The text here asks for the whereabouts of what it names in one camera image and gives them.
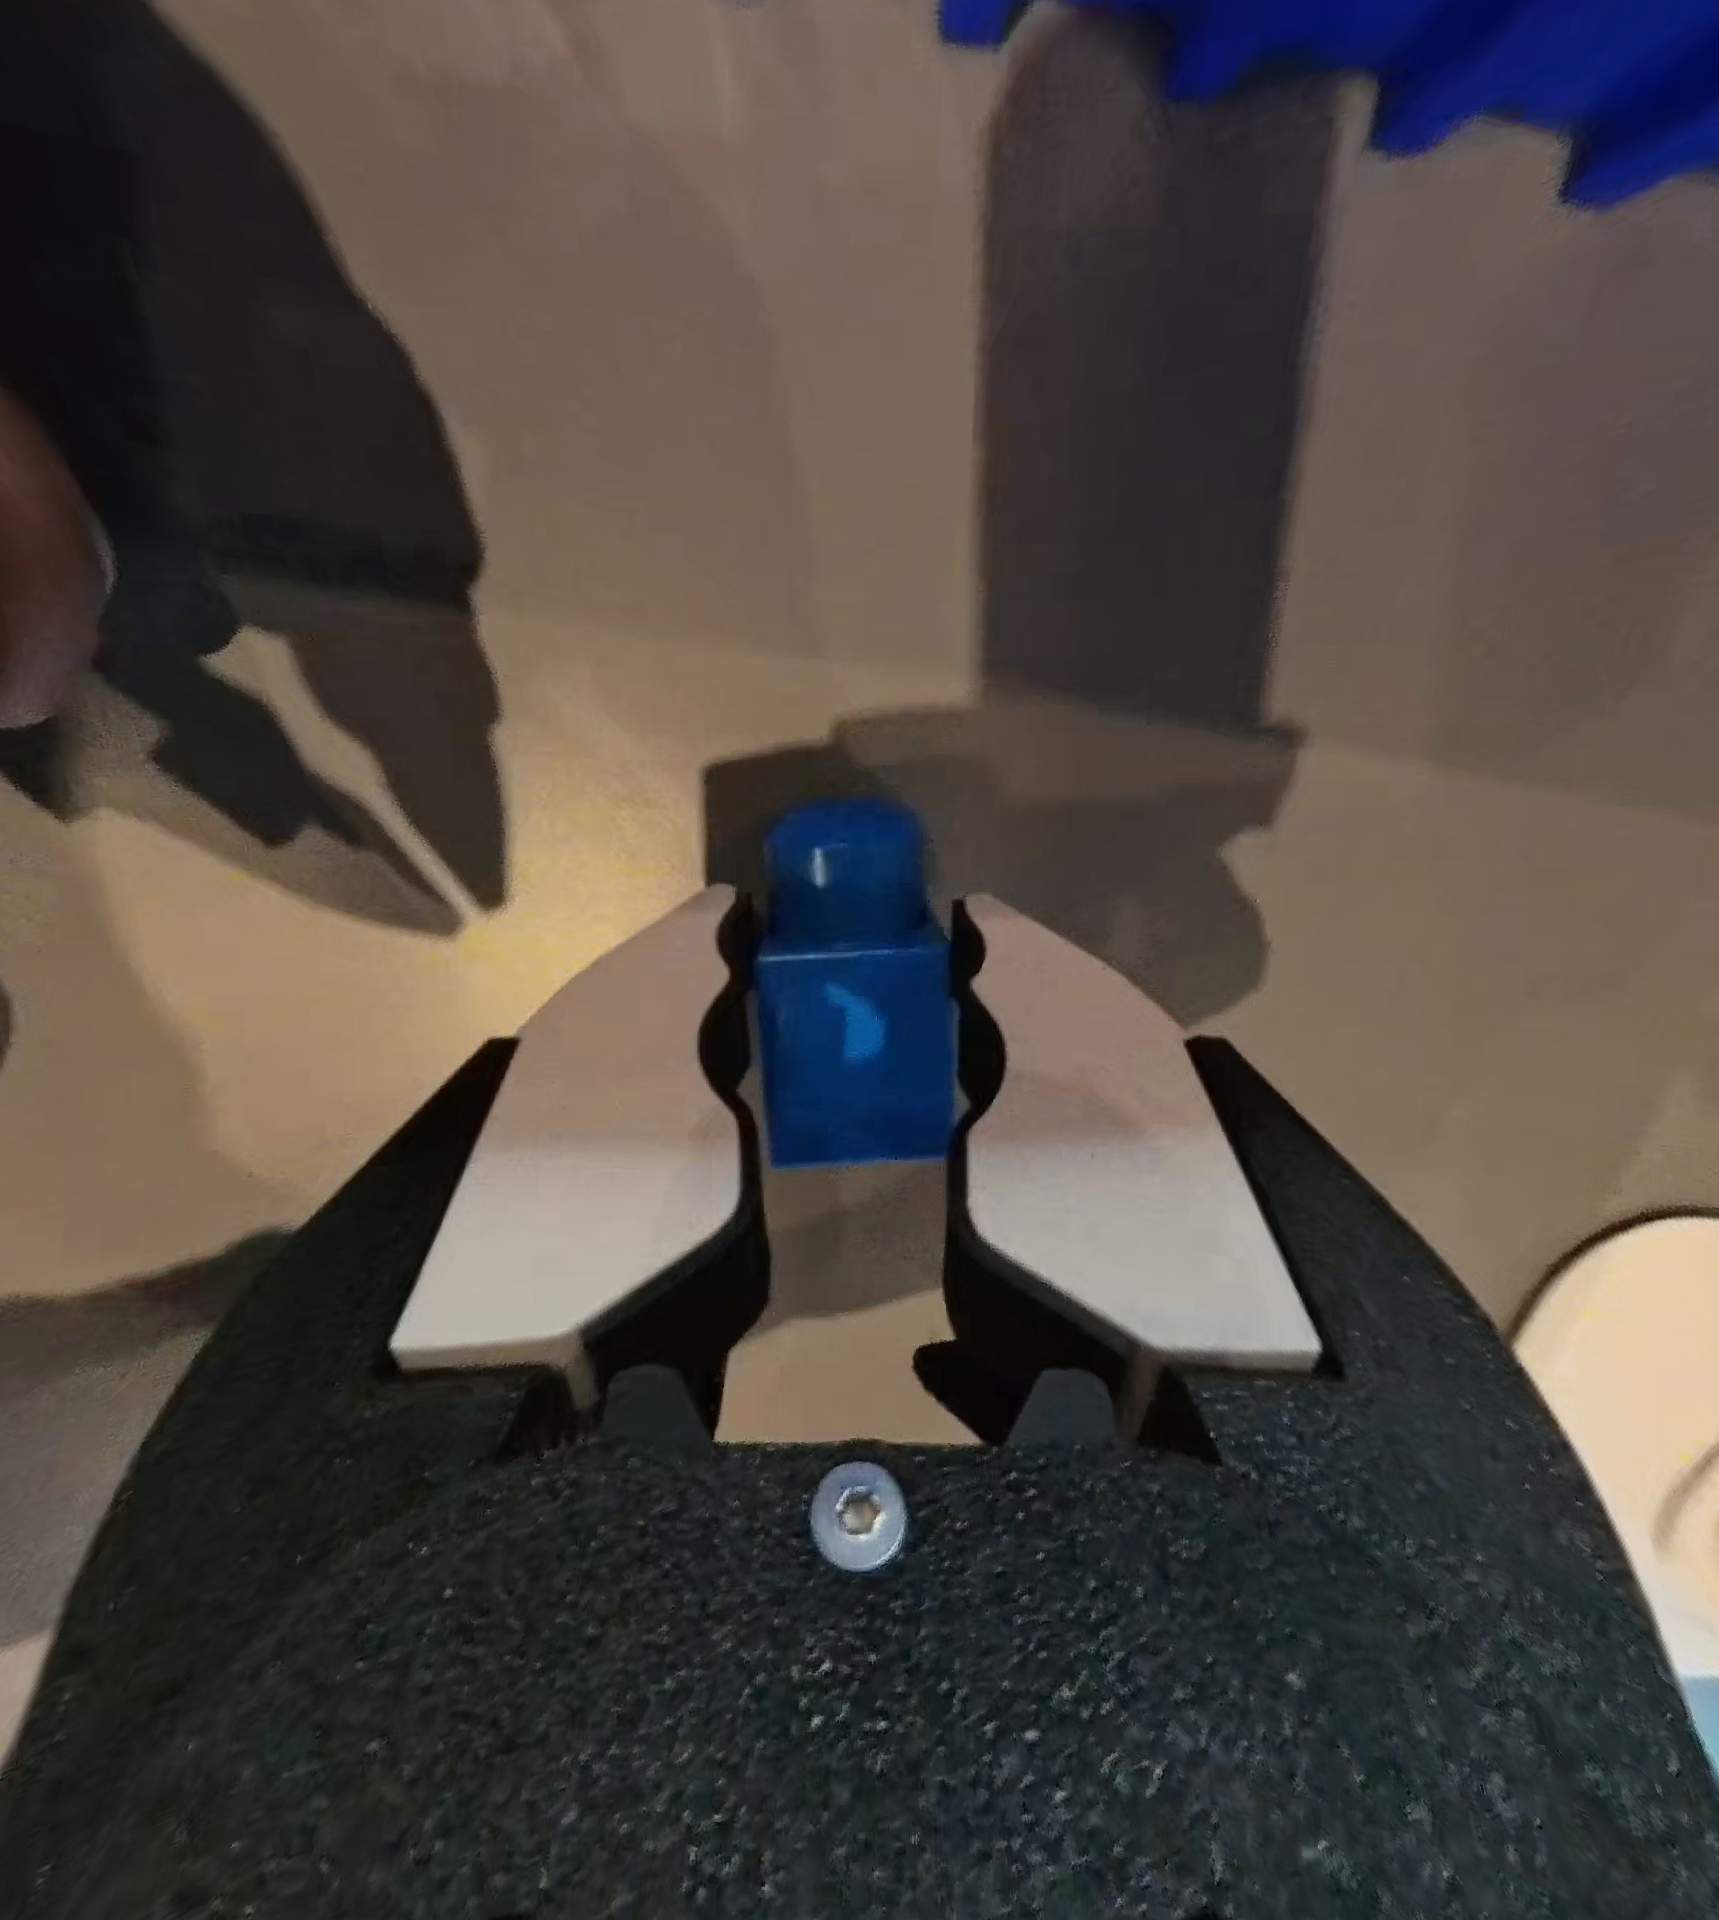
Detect blue one-stud mega block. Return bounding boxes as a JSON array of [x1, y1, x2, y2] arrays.
[[753, 798, 951, 1171]]

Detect blue ribbed plastic bin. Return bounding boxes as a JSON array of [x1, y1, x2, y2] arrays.
[[937, 0, 1719, 260]]

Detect wooden board document stand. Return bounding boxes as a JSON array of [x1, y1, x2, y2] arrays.
[[1507, 1213, 1719, 1920]]

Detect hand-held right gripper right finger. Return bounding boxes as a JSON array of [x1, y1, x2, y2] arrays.
[[941, 893, 1325, 1381]]

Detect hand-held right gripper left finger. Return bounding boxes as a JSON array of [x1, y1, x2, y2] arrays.
[[386, 882, 771, 1374]]

